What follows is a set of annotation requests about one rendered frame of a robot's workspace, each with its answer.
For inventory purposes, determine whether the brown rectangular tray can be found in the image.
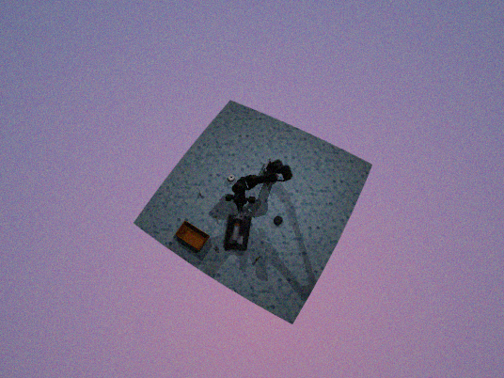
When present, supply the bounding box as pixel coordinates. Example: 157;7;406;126
176;220;210;252

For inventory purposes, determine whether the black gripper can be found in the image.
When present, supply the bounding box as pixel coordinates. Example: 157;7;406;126
226;189;256;211

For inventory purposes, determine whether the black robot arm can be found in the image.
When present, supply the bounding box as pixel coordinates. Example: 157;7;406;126
232;159;293;203

